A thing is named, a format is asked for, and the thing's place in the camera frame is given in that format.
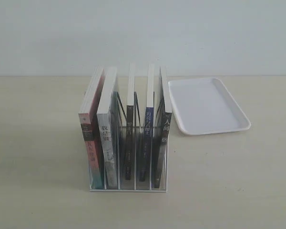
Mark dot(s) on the blue spine moon book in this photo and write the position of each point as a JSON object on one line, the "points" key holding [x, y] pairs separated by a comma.
{"points": [[147, 126]]}

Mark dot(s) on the dark brown spine book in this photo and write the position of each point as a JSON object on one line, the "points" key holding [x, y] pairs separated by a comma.
{"points": [[129, 122]]}

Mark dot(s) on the black spine book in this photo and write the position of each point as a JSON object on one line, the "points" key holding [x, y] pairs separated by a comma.
{"points": [[161, 127]]}

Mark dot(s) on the white grey spine book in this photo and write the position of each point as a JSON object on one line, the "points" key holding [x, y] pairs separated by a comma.
{"points": [[107, 126]]}

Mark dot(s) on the red teal spine book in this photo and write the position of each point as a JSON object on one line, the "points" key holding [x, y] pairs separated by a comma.
{"points": [[90, 128]]}

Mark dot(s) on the white plastic tray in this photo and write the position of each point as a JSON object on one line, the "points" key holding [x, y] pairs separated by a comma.
{"points": [[204, 106]]}

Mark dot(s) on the white wire book rack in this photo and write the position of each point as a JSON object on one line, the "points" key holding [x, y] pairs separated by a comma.
{"points": [[133, 185]]}

